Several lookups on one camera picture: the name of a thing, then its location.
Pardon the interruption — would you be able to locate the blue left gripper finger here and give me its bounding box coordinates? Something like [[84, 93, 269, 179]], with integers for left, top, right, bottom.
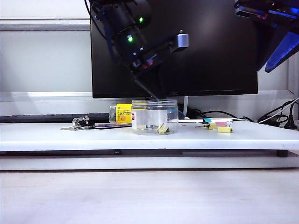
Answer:
[[134, 76, 169, 123]]

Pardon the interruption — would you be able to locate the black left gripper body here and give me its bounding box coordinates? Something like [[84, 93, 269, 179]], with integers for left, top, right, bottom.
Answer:
[[121, 34, 179, 78]]

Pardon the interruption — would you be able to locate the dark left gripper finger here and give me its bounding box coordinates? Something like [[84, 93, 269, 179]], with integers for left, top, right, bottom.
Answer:
[[146, 66, 168, 100]]

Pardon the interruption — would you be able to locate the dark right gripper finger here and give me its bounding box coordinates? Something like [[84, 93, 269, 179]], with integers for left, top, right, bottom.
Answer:
[[256, 21, 290, 72], [265, 31, 299, 73]]

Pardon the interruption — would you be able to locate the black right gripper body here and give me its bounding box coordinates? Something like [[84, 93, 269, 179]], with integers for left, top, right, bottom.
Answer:
[[234, 0, 299, 33]]

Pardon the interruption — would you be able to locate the round transparent plastic box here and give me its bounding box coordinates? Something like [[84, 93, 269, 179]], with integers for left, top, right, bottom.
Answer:
[[131, 99, 179, 136]]

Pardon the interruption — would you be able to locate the yellow black striped binder clip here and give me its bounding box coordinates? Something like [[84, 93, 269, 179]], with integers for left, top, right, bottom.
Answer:
[[157, 123, 170, 134]]

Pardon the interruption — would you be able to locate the yellow label plastic bottle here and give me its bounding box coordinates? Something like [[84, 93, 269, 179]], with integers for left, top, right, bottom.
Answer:
[[109, 103, 133, 124]]

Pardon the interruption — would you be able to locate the black computer monitor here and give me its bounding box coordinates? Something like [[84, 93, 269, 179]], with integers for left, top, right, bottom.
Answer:
[[90, 0, 259, 117]]

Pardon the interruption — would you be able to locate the black power plug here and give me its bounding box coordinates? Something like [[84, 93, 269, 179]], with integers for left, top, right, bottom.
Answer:
[[284, 102, 299, 130]]

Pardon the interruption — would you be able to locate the white desk riser board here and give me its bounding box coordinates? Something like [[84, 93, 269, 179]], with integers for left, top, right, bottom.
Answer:
[[0, 121, 299, 152]]

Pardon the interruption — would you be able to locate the black keyboard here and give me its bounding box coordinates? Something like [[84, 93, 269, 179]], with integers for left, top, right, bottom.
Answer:
[[0, 113, 110, 124]]

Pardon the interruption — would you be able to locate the aluminium frame post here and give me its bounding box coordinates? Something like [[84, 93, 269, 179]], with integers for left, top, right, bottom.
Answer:
[[288, 55, 299, 95]]

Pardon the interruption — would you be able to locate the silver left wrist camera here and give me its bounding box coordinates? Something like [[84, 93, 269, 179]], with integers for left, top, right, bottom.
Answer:
[[177, 34, 189, 51]]

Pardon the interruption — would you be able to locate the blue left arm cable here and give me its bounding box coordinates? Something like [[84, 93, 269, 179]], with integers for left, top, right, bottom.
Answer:
[[93, 4, 116, 63]]

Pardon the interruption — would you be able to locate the thick black cable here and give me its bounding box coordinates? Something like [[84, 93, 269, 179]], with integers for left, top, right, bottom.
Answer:
[[258, 99, 299, 128]]

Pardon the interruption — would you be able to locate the thin black cable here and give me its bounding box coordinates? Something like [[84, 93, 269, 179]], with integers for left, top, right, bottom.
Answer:
[[188, 109, 255, 123]]

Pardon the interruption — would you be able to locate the white cable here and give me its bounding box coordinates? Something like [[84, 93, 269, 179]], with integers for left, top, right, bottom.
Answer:
[[233, 99, 299, 124]]

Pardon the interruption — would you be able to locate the aluminium frame rail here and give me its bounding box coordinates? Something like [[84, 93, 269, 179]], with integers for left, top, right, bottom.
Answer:
[[0, 91, 295, 103]]

